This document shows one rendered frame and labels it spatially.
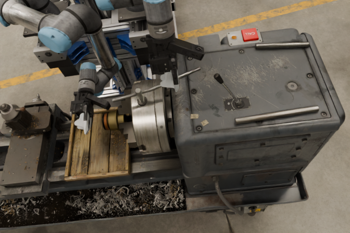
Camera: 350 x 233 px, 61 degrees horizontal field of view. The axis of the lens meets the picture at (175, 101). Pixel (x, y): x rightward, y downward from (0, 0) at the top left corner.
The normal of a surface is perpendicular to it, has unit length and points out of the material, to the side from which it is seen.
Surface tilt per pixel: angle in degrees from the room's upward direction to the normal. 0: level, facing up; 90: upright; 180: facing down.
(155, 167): 0
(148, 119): 34
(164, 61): 70
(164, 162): 0
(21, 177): 0
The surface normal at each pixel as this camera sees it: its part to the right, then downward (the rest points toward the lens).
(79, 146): -0.11, -0.51
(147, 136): 0.00, 0.42
